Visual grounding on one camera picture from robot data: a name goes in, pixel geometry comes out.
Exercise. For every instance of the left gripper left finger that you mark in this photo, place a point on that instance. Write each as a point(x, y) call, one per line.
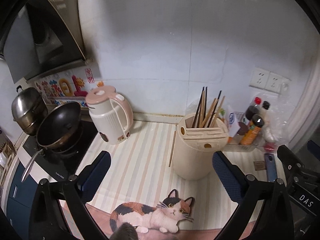
point(92, 176)

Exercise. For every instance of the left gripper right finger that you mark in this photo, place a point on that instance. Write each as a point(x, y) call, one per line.
point(232, 178)

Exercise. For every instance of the light bamboo chopstick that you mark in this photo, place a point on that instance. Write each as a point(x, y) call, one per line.
point(217, 112)
point(208, 113)
point(172, 147)
point(201, 109)

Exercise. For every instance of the dark brown chopstick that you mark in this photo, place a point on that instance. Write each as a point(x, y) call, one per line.
point(214, 110)
point(205, 106)
point(197, 110)

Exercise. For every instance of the brown card label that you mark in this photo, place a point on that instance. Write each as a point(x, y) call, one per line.
point(259, 165)

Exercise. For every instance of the blue smartphone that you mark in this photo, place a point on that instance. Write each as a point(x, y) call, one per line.
point(270, 165)

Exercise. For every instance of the black induction cooktop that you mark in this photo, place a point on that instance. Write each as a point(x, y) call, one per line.
point(62, 162)

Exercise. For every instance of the red round object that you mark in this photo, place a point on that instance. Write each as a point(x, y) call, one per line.
point(269, 147)

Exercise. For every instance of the white blue snack packet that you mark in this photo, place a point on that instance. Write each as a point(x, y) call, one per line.
point(232, 121)

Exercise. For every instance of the beige utensil holder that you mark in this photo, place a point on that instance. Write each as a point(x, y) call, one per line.
point(194, 148)

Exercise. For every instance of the black frying pan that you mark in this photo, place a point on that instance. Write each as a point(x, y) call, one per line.
point(57, 133)

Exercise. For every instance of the orange seasoning bottle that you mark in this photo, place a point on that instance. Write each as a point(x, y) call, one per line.
point(255, 126)

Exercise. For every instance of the blue cabinet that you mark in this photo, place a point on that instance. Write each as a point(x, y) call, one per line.
point(20, 201)

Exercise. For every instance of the red cap soy sauce bottle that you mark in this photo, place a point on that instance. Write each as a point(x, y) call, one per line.
point(252, 110)

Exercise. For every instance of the pink white electric kettle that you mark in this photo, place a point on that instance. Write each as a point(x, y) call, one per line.
point(111, 113)

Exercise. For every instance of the black cap white bottle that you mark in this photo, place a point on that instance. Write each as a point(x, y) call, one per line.
point(263, 109)

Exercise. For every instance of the clear plastic bag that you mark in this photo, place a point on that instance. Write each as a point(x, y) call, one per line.
point(276, 127)

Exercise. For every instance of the stainless steel pot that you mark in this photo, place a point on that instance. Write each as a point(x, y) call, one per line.
point(28, 109)

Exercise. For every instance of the range hood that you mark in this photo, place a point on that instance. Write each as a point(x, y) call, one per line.
point(41, 37)

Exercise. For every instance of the wire storage rack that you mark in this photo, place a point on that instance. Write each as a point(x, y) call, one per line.
point(242, 136)

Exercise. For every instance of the colorful wall sticker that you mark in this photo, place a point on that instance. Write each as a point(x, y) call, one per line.
point(69, 85)

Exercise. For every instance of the white wall socket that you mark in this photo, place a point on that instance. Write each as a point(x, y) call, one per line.
point(259, 78)
point(274, 82)

